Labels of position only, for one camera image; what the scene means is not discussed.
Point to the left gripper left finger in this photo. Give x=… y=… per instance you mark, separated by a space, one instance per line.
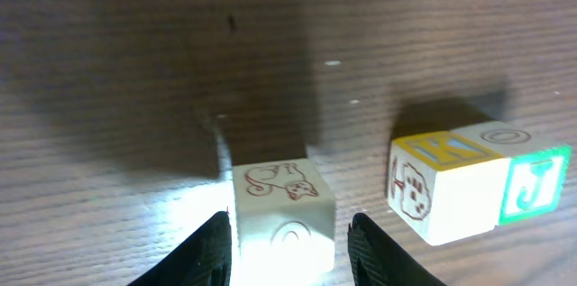
x=203 y=259

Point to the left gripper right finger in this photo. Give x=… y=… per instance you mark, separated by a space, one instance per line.
x=377 y=260

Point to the plain white wooden block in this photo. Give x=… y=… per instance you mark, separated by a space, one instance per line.
x=285 y=217

